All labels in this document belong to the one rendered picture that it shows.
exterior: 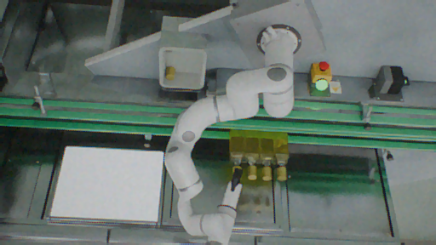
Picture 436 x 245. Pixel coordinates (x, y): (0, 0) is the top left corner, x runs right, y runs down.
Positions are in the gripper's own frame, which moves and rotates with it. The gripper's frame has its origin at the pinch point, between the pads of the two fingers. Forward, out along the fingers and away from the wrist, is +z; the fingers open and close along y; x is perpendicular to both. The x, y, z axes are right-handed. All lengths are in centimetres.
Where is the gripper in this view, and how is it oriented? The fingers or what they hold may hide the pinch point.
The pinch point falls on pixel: (237, 175)
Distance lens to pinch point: 195.2
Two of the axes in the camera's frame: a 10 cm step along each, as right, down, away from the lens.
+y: 0.9, -5.8, -8.1
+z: 2.7, -7.7, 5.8
